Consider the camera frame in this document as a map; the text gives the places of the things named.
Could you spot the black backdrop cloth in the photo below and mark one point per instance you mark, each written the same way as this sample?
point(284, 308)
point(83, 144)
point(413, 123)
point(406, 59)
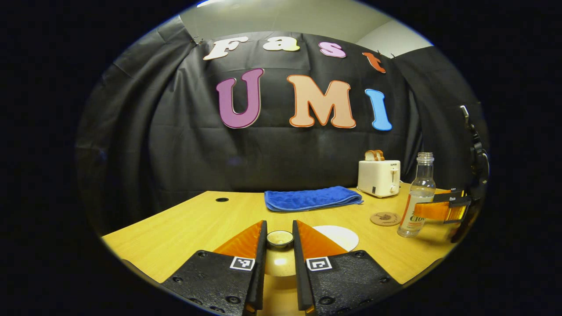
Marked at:
point(189, 145)

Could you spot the clear water bottle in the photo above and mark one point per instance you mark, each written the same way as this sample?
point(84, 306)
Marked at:
point(422, 184)

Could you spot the round wooden coaster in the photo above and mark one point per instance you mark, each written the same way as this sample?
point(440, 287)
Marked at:
point(385, 218)

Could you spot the toast slice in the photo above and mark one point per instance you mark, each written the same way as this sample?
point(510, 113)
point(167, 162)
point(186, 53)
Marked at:
point(380, 155)
point(369, 156)

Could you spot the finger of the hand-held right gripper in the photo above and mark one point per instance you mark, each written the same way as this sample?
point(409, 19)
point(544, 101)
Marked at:
point(439, 211)
point(448, 195)

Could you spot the cream teacup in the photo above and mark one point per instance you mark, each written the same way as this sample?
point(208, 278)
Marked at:
point(340, 237)

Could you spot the white toaster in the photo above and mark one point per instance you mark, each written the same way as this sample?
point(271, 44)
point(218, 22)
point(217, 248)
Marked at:
point(377, 177)

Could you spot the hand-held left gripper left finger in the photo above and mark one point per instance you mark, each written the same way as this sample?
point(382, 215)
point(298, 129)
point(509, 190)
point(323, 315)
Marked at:
point(260, 267)

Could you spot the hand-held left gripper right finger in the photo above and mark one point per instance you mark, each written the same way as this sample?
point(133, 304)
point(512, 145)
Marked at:
point(300, 267)

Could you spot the folded blue towel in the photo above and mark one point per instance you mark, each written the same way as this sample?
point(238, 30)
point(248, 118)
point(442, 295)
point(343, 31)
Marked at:
point(311, 198)

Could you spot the cream teacup lid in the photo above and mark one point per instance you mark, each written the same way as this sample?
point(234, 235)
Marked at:
point(280, 263)

